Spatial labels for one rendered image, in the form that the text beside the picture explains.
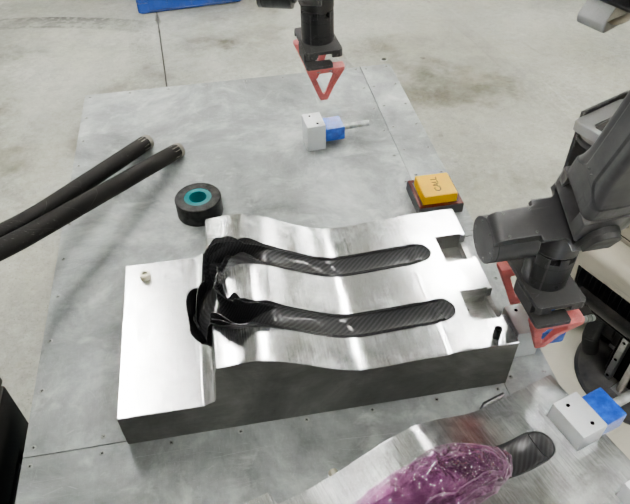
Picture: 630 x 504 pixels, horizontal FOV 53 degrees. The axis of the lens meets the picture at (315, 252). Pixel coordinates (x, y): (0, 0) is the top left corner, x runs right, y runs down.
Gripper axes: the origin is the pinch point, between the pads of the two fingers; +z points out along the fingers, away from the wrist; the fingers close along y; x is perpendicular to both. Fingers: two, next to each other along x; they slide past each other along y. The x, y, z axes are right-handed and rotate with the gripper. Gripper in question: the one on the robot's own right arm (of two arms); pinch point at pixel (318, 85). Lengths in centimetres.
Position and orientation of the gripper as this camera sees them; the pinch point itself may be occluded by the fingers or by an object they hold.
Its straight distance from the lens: 120.5
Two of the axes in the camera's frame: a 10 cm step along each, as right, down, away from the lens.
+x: 9.7, -1.8, 1.5
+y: 2.3, 6.8, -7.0
